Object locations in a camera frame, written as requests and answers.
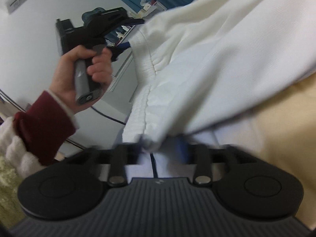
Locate white desk with drawers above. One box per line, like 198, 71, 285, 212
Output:
103, 1, 167, 106

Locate person's left hand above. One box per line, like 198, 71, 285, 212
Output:
49, 45, 112, 114

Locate black cable on floor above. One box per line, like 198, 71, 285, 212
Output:
90, 105, 128, 126

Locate white sweatpants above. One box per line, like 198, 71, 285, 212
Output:
122, 0, 315, 149

